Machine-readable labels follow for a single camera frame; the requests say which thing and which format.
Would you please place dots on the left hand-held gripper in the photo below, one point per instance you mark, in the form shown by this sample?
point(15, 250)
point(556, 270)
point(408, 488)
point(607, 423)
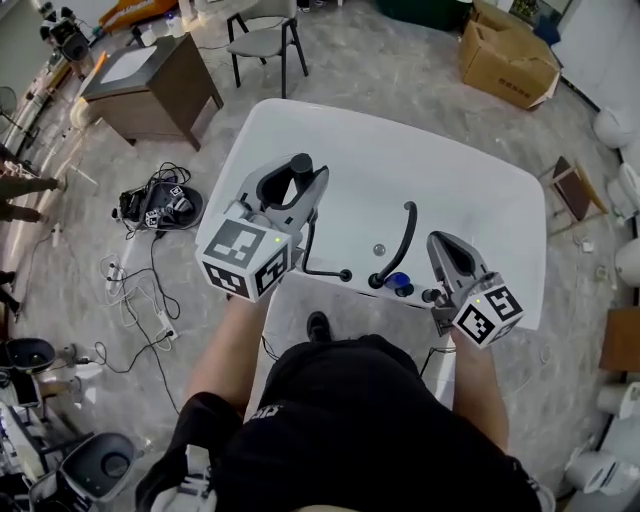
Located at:
point(235, 250)

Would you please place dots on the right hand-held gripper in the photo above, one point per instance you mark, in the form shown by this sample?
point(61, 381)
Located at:
point(487, 315)

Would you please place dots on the black shower head holder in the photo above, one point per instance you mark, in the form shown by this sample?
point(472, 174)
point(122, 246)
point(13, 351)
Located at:
point(345, 274)

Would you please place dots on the white bathtub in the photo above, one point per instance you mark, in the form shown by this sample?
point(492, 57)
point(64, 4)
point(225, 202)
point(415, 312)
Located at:
point(400, 165)

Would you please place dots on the person's left forearm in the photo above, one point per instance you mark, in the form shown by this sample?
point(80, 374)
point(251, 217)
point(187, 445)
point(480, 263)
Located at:
point(225, 350)

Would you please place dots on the person's right forearm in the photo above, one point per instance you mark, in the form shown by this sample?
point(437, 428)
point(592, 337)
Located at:
point(477, 390)

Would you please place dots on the black faucet knob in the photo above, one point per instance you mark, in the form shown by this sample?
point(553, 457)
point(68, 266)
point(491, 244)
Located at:
point(429, 295)

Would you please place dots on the black knob with blue film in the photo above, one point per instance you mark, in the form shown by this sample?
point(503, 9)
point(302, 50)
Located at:
point(398, 280)

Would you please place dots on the chrome overflow cap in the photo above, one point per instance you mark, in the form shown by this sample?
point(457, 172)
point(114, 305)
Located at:
point(379, 248)

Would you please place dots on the black curved faucet spout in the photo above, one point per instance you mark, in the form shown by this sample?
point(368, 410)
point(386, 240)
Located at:
point(374, 281)

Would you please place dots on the black round tray with grippers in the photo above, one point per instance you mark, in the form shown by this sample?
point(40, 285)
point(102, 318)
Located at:
point(170, 207)

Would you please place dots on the person's black shoe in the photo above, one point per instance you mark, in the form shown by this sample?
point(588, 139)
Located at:
point(318, 326)

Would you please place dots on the grey chair with black legs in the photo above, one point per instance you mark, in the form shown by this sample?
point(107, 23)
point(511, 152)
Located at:
point(265, 42)

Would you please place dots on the wooden cabinet with white top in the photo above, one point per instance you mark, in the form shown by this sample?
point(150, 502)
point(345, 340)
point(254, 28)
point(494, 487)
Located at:
point(150, 90)

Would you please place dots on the white toilet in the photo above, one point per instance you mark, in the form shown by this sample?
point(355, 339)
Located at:
point(617, 127)
point(627, 192)
point(597, 472)
point(629, 262)
point(617, 400)

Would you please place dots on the white power strip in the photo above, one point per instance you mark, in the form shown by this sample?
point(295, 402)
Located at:
point(166, 326)
point(114, 278)

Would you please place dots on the brown wooden box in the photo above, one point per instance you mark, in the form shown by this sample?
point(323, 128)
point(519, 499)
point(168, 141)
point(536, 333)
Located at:
point(622, 340)

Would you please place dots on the person's black clothing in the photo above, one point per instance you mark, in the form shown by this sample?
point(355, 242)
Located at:
point(360, 430)

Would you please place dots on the large open cardboard box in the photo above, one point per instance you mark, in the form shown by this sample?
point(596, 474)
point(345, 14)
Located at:
point(505, 65)

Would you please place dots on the dark green bin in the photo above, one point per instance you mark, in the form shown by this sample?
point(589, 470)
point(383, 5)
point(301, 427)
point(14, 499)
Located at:
point(420, 12)

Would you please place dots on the orange board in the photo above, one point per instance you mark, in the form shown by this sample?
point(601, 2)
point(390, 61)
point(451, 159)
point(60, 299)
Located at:
point(135, 10)

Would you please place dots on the small cardboard box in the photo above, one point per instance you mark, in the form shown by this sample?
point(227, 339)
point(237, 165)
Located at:
point(492, 12)

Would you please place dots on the standing fan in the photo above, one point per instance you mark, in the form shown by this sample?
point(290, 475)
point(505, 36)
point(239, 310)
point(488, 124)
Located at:
point(7, 107)

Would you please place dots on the small wooden frame stool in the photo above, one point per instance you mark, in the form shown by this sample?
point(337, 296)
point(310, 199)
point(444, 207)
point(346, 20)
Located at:
point(572, 192)

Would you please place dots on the black camera rig on stand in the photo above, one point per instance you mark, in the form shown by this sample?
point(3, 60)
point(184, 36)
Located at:
point(65, 35)

